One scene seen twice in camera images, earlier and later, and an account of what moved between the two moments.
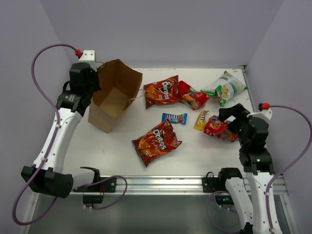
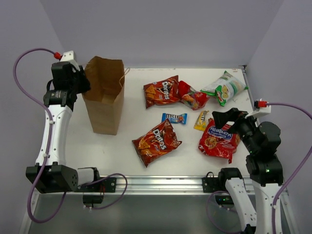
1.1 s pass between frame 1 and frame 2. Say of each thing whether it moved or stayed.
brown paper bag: moved
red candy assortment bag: moved
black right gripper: stayed
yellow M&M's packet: stayed
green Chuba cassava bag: stayed
